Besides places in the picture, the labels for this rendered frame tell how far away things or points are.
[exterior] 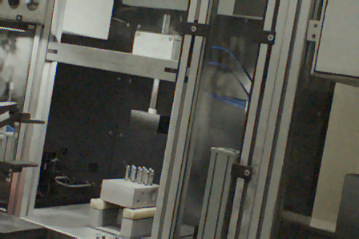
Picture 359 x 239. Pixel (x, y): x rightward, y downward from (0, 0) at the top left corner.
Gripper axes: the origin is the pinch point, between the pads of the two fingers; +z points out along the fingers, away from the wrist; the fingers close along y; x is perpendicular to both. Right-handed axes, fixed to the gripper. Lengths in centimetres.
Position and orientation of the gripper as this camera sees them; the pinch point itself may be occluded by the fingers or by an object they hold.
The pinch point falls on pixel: (27, 142)
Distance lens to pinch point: 145.1
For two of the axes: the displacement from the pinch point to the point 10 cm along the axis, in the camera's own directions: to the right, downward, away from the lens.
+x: -8.4, -1.7, 5.1
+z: 5.2, 0.4, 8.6
